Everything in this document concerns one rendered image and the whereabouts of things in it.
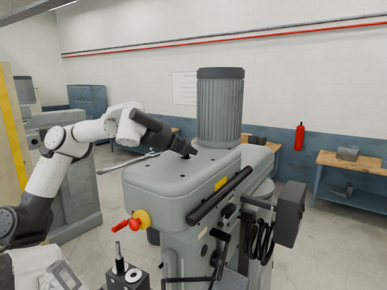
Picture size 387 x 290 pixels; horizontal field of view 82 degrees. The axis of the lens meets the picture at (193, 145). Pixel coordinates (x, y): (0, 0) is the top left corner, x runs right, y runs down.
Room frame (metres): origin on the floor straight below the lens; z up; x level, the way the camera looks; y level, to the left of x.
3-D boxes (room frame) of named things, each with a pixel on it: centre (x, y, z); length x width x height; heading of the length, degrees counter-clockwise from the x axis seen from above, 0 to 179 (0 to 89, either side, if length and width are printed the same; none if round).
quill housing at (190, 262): (0.77, 0.02, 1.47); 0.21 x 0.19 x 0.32; 56
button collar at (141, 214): (0.58, 0.16, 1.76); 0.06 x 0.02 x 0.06; 56
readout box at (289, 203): (0.83, -0.42, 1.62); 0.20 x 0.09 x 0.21; 146
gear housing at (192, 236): (0.80, 0.00, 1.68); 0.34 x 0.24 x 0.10; 146
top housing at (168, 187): (0.78, 0.02, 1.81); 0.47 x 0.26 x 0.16; 146
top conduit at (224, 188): (0.71, -0.11, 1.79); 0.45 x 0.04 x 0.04; 146
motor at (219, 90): (0.97, -0.11, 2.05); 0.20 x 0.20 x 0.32
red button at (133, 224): (0.56, 0.17, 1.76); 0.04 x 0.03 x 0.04; 56
